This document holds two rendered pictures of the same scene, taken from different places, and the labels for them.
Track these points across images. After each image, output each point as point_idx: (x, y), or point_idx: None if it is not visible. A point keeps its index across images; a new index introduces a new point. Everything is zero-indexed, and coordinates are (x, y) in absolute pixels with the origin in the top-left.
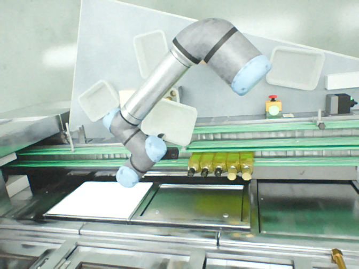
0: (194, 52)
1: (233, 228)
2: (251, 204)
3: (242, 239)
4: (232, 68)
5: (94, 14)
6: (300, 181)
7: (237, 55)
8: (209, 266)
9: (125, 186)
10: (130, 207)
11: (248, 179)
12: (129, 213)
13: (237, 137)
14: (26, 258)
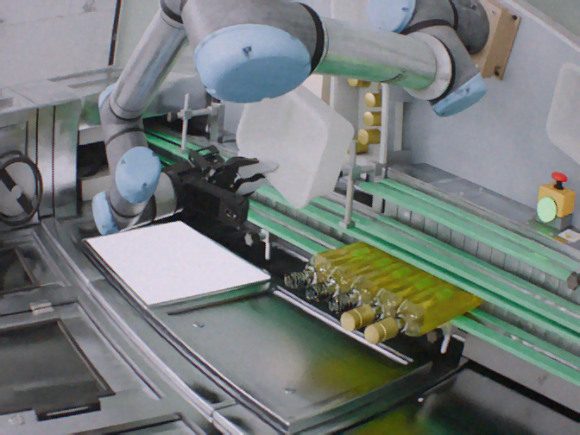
0: (173, 6)
1: (265, 412)
2: (379, 400)
3: (246, 431)
4: (192, 42)
5: None
6: (534, 394)
7: (201, 19)
8: (168, 427)
9: (97, 228)
10: (173, 294)
11: (374, 343)
12: (160, 301)
13: (465, 244)
14: (32, 280)
